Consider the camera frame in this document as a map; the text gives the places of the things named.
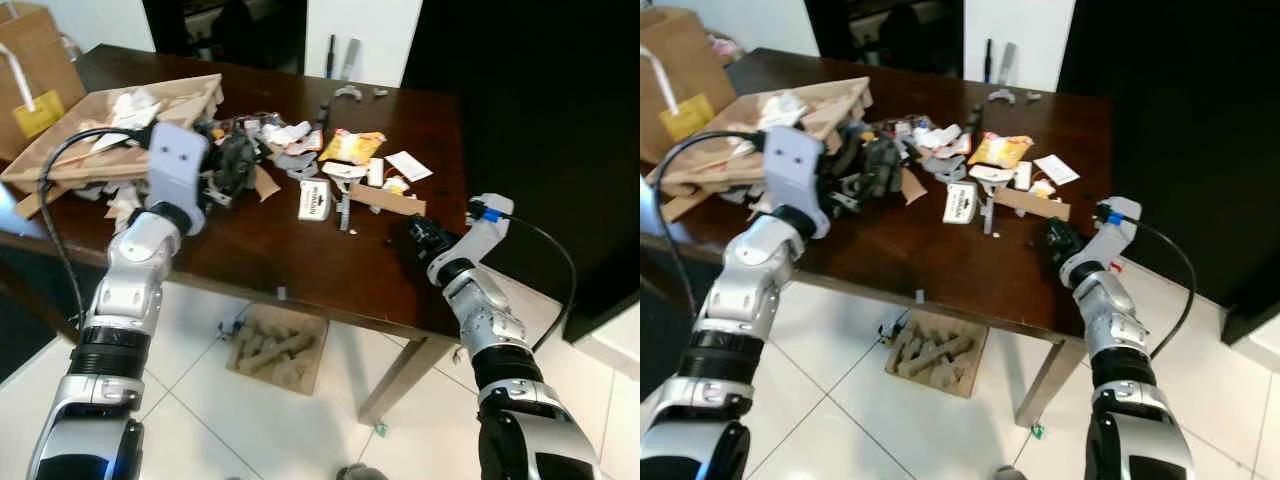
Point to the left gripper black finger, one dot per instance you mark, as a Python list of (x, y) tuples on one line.
[(245, 185), (878, 190), (880, 153), (247, 148)]

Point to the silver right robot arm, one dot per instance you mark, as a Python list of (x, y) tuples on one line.
[(490, 320), (1115, 320)]

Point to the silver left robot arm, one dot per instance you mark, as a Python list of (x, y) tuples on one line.
[(130, 290), (750, 300)]

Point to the small brown cardboard piece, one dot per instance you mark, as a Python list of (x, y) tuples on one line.
[(266, 183), (910, 186)]

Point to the white torn paper scraps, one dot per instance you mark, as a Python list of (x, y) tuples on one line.
[(935, 138), (290, 135)]

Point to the long brown cardboard strip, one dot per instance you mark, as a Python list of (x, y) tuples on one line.
[(395, 200), (1035, 205)]

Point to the small white printed box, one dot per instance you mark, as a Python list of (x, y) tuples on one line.
[(315, 200), (960, 203)]

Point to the dark brown wooden table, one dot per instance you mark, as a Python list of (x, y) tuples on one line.
[(900, 260), (280, 250)]

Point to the white paper card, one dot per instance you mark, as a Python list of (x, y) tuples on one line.
[(1056, 170), (408, 166)]

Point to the white crumpled tissue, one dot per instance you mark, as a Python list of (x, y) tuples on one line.
[(130, 105), (785, 108)]

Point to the yellow snack wrapper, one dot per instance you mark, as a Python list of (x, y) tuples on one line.
[(350, 147), (1000, 150)]

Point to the flat brown cardboard tray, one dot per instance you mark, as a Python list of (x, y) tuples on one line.
[(80, 150), (730, 150)]

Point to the small grey metal part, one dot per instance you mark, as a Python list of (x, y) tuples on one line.
[(1001, 96), (348, 93)]

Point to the black pen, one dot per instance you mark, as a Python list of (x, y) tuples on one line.
[(987, 60), (330, 58)]

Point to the grey upright stick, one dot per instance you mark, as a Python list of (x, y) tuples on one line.
[(351, 58), (1007, 62)]

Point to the black cabinet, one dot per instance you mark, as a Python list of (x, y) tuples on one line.
[(540, 130), (1190, 130)]

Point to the yellow paper tag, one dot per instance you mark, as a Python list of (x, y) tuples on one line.
[(687, 118), (38, 115)]

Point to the grey pulp packing tray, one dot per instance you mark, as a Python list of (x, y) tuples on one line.
[(275, 350), (935, 355)]

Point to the brown paper bag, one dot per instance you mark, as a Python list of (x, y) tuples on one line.
[(690, 60), (45, 60)]

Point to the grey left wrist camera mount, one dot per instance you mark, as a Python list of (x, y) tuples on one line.
[(795, 170), (178, 165)]

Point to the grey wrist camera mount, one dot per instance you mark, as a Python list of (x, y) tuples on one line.
[(178, 165), (795, 170), (1115, 240), (480, 235)]

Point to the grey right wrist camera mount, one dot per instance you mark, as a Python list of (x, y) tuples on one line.
[(480, 235), (1115, 240)]

